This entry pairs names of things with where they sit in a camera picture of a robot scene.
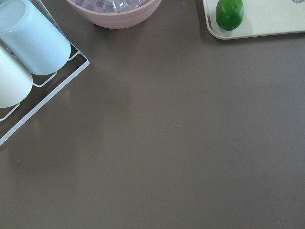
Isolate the pink bowl with ice cubes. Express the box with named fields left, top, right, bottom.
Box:
left=66, top=0, right=161, bottom=29

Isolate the green lime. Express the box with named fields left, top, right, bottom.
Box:
left=216, top=0, right=244, bottom=31

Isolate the pale green plastic cup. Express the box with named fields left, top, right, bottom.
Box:
left=0, top=47, right=33, bottom=108

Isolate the cream serving tray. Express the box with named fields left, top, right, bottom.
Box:
left=203, top=0, right=305, bottom=40

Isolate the light blue plastic cup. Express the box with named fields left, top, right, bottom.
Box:
left=0, top=0, right=71, bottom=75

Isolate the white wire cup rack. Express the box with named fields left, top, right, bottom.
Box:
left=0, top=0, right=89, bottom=143

